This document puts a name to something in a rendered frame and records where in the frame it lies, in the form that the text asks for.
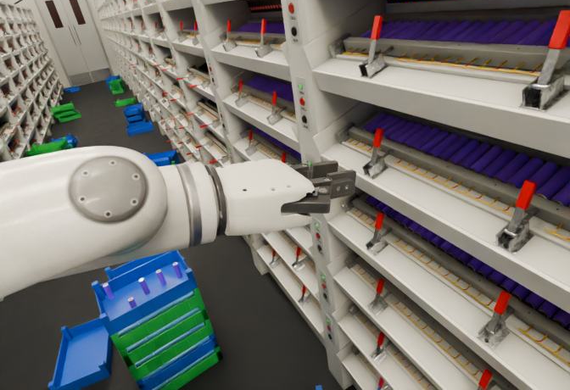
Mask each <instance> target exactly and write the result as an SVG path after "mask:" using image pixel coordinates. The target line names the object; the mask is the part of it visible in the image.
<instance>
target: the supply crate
mask: <svg viewBox="0 0 570 390"><path fill-rule="evenodd" d="M175 262H177V263H178V265H179V267H180V270H181V273H182V278H177V275H176V272H175V269H174V267H173V264H174V263H175ZM157 270H161V271H162V274H163V276H164V278H165V281H166V284H165V285H164V286H161V284H160V282H159V278H158V276H157V274H156V271H157ZM141 278H144V280H145V282H146V283H147V285H148V289H149V291H150V293H149V294H145V293H144V291H143V289H142V286H141V284H140V282H139V280H140V279H141ZM105 283H108V284H109V286H110V288H111V290H112V292H113V294H114V296H115V298H114V299H112V300H110V299H109V297H108V295H107V293H106V292H105V290H104V288H103V284H102V285H99V283H98V281H94V282H92V288H93V290H94V291H95V294H96V298H97V301H98V307H99V310H100V314H101V315H100V316H99V317H100V320H101V321H102V323H103V325H104V327H105V329H106V330H107V332H108V334H109V336H112V335H114V334H115V333H116V332H119V331H121V330H122V329H124V328H126V327H128V326H129V325H131V324H133V323H135V322H137V321H138V320H141V319H142V318H144V317H145V316H147V315H150V314H152V313H153V312H154V311H156V310H158V309H160V308H162V307H164V306H166V305H167V304H169V303H171V302H173V301H175V300H176V299H178V298H180V297H182V296H183V295H185V294H187V293H190V292H191V291H192V290H194V289H196V288H198V285H197V282H196V280H195V277H194V274H193V271H192V270H191V268H188V267H187V265H186V263H185V262H184V260H183V259H182V257H181V256H180V254H179V253H178V252H177V250H175V251H171V252H168V253H165V254H163V255H161V256H159V257H158V258H155V259H152V260H150V261H149V262H147V263H145V264H143V265H140V266H138V267H137V268H135V269H133V270H130V271H128V272H126V273H124V274H122V275H120V276H117V277H116V278H114V279H112V280H110V281H107V282H105ZM105 283H104V284H105ZM131 297H133V298H134V299H135V302H136V304H137V306H136V307H134V308H131V306H130V304H129V302H128V299H129V298H131Z"/></svg>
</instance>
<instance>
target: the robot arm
mask: <svg viewBox="0 0 570 390"><path fill-rule="evenodd" d="M355 179H356V171H355V170H344V171H339V172H338V161H336V160H330V161H324V162H319V163H313V164H310V167H309V165H308V164H296V165H290V164H289V165H287V164H284V163H283V162H282V161H280V160H277V159H261V160H254V161H249V162H243V163H238V164H230V165H226V166H221V167H218V168H215V167H213V165H211V164H208V165H205V166H204V165H203V164H202V163H200V162H193V163H190V162H184V163H183V164H175V165H167V166H160V167H157V165H156V164H155V163H154V162H153V161H152V160H151V159H149V158H148V157H147V156H145V155H143V154H141V153H139V152H137V151H135V150H131V149H129V148H122V147H115V146H93V147H84V148H73V149H68V150H62V151H58V152H52V153H44V154H39V155H35V156H31V157H27V158H22V159H16V160H11V161H7V162H3V163H0V298H3V297H6V296H8V295H9V294H12V293H15V292H18V291H19V290H22V289H24V288H27V287H30V286H32V285H34V284H37V283H38V282H42V281H48V280H52V279H56V278H60V277H63V276H70V275H74V274H77V273H82V272H85V271H89V270H96V269H99V268H103V267H106V266H111V265H117V264H121V263H125V262H128V261H132V260H136V259H142V258H146V257H150V256H154V255H157V254H164V253H168V252H171V251H175V250H179V249H183V248H190V247H193V246H197V245H201V244H205V243H208V242H213V241H214V240H215V237H217V236H221V235H223V234H224V233H225V234H226V235H227V236H242V235H253V234H260V233H266V232H272V231H281V230H286V229H290V228H294V227H299V226H305V225H308V224H309V223H311V222H312V216H311V215H310V214H329V213H330V207H331V200H330V199H334V198H341V197H345V196H349V195H352V194H353V193H354V191H355ZM315 187H319V188H318V190H317V195H316V196H312V195H313V191H314V190H315ZM309 213H310V214H309Z"/></svg>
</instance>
